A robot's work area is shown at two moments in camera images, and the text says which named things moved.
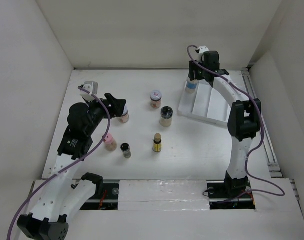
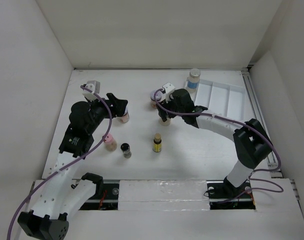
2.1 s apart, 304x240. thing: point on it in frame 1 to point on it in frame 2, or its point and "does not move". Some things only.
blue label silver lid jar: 191,86 does not move
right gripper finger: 200,73 to 171,115
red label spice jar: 125,117 does not move
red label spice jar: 155,101 does not move
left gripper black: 116,109 does not move
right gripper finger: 192,67 to 162,113
